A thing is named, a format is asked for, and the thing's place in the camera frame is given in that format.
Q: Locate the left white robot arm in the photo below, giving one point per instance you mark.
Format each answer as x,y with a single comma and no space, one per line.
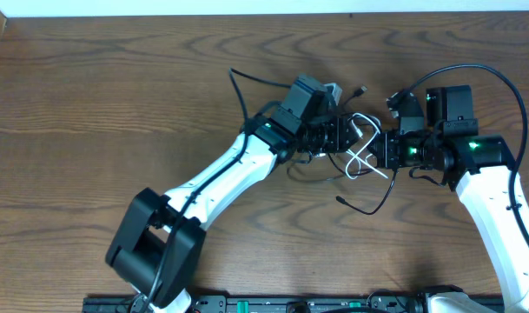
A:
159,241

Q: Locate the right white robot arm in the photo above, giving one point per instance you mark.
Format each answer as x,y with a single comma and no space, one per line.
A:
444,136

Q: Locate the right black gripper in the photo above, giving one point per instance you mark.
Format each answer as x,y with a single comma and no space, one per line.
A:
381,149

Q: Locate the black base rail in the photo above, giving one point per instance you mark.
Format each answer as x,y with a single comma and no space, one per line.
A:
381,300

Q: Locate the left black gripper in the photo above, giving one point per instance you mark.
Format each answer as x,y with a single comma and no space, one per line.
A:
347,134

